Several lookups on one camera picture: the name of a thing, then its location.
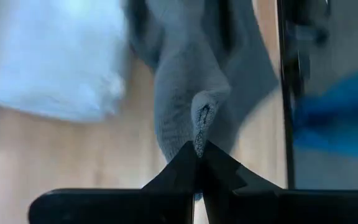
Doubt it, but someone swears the white towel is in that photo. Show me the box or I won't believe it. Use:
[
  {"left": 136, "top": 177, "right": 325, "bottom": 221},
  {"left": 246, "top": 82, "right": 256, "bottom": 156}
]
[{"left": 0, "top": 0, "right": 129, "bottom": 123}]

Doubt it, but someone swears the dark grey towel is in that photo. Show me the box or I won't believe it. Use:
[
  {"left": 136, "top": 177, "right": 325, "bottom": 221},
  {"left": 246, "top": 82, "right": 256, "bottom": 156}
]
[{"left": 124, "top": 0, "right": 282, "bottom": 200}]

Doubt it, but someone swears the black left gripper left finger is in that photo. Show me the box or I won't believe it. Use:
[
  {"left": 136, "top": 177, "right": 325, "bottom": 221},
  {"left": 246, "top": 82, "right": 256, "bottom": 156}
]
[{"left": 27, "top": 139, "right": 199, "bottom": 224}]

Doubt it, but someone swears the black metal table frame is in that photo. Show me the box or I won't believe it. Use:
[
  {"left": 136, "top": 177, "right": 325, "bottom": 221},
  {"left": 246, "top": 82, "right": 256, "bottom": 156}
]
[{"left": 276, "top": 0, "right": 331, "bottom": 191}]

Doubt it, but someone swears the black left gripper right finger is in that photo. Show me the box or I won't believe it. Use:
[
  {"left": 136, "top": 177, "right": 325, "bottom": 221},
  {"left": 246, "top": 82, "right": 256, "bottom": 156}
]
[{"left": 200, "top": 139, "right": 358, "bottom": 224}]

